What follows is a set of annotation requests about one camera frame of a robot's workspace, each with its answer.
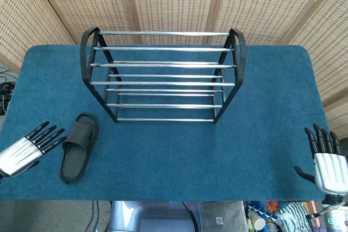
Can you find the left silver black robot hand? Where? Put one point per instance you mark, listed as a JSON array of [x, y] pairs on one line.
[[19, 151]]

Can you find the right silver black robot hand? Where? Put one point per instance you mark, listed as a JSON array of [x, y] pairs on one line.
[[330, 170]]

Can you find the black slide sandal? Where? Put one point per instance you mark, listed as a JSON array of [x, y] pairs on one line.
[[77, 147]]

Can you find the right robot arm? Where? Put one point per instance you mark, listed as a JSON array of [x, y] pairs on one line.
[[335, 213]]

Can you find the black chrome shoe rack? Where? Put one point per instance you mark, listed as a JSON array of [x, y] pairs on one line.
[[163, 82]]

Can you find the grey white striped cloth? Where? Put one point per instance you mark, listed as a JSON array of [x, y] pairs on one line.
[[295, 215]]

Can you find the white paper cup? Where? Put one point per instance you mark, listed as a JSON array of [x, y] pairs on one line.
[[257, 221]]

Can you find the grey box with QR label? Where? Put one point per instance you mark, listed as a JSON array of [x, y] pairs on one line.
[[223, 217]]

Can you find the grey robot torso base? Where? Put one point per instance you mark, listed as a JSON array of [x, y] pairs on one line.
[[141, 217]]

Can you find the blue carpet table cover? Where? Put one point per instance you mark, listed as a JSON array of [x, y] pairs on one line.
[[190, 156]]

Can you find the woven bamboo folding screen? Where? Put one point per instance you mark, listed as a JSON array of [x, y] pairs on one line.
[[174, 1]]

